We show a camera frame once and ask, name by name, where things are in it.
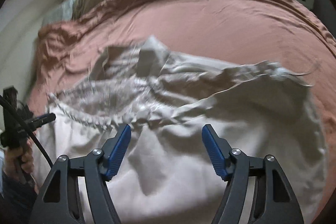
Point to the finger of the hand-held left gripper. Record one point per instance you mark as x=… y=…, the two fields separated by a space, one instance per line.
x=46 y=119

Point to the person's left hand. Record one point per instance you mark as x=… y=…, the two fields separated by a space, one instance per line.
x=13 y=161

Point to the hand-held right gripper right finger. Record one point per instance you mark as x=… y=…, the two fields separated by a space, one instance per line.
x=214 y=147

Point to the person's left forearm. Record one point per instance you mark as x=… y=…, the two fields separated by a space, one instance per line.
x=13 y=199

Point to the cream padded headboard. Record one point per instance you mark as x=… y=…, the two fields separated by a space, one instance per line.
x=23 y=37

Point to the light patterned pillow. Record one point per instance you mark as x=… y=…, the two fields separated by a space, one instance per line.
x=63 y=8

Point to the bed with brown sheet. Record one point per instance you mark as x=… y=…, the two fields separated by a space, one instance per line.
x=223 y=24

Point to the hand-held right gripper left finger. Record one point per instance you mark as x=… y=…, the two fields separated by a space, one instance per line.
x=119 y=150

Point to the beige jacket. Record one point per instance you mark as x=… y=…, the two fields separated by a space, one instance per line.
x=170 y=98

